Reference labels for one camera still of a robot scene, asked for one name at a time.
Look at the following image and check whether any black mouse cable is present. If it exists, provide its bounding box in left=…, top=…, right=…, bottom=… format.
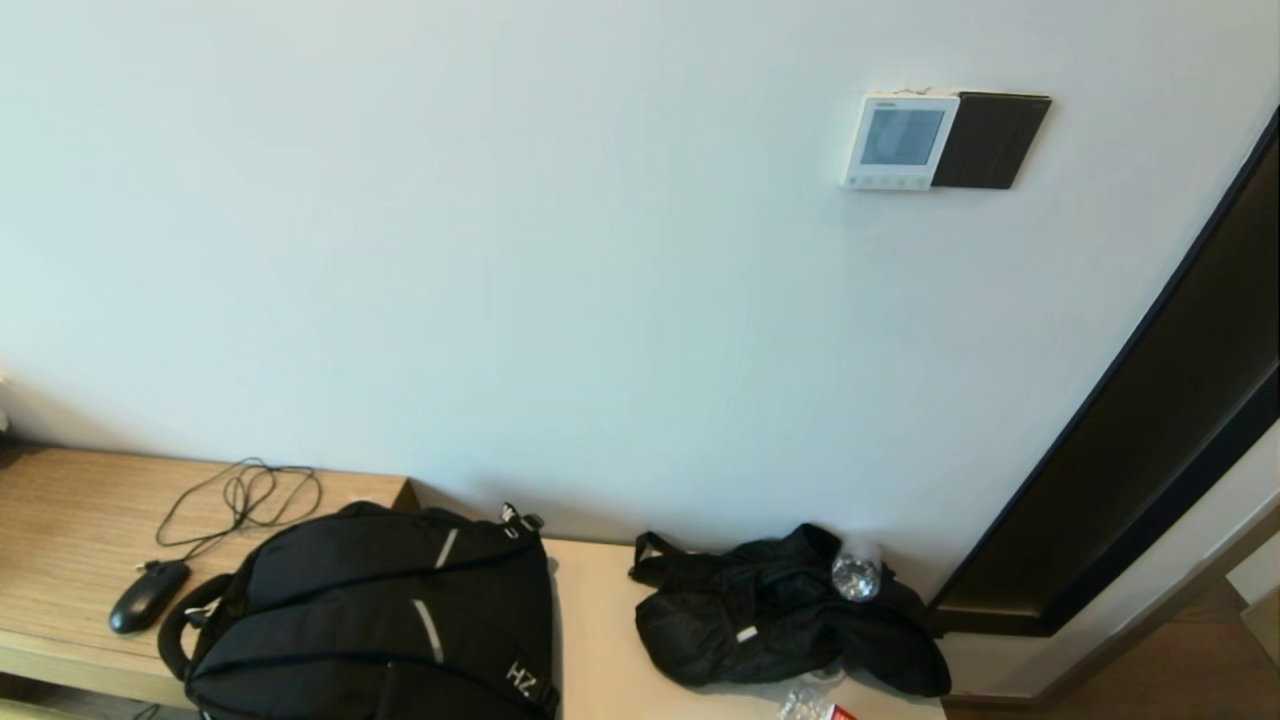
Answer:
left=155, top=458, right=323, bottom=571

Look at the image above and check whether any dark brown door frame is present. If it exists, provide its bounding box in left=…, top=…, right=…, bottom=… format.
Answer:
left=930, top=105, right=1280, bottom=638

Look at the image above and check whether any white low cabinet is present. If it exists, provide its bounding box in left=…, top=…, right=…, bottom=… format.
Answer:
left=405, top=480, right=946, bottom=720

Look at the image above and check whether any black computer mouse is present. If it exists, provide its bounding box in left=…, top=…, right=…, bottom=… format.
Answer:
left=108, top=559, right=191, bottom=635

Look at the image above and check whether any clear plastic bottle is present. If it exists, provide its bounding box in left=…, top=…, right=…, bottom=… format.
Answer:
left=832, top=545, right=886, bottom=603

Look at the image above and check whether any black wall switch panel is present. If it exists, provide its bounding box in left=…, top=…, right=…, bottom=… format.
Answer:
left=931, top=91, right=1053, bottom=191

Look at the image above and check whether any small crumpled black bag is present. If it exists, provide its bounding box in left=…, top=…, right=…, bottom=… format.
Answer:
left=628, top=522, right=953, bottom=698

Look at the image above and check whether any clear plastic wrapper with red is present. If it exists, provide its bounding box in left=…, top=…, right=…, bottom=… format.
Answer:
left=778, top=675, right=861, bottom=720

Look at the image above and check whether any large black backpack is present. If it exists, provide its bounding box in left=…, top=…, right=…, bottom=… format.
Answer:
left=157, top=500, right=561, bottom=720

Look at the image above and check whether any wooden desk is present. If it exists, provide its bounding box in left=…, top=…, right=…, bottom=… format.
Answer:
left=0, top=445, right=421, bottom=711

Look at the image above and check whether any white wall thermostat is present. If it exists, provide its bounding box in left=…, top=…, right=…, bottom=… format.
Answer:
left=842, top=93, right=961, bottom=192

